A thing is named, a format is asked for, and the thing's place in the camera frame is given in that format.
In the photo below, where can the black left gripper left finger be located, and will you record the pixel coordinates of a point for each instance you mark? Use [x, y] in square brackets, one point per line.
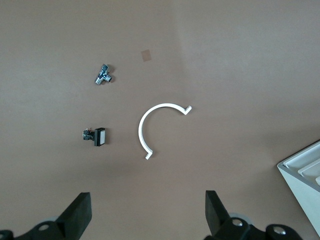
[75, 217]

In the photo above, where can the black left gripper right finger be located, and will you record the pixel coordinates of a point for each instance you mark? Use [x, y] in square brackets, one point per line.
[217, 215]

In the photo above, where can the white plastic drawer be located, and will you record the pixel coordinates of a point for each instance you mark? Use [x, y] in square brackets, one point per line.
[307, 160]
[313, 170]
[318, 180]

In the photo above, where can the white drawer cabinet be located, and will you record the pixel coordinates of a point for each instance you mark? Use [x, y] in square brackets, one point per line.
[305, 200]

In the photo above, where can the white curved plastic clip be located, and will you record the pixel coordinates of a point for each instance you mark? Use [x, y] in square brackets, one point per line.
[140, 130]

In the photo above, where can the small chrome metal fitting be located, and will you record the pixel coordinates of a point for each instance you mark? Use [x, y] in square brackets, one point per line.
[103, 75]

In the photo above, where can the brown tape patch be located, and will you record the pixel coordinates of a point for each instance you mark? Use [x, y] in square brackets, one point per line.
[146, 55]

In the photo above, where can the black rectangular switch white face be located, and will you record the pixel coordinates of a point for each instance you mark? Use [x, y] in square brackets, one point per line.
[100, 137]

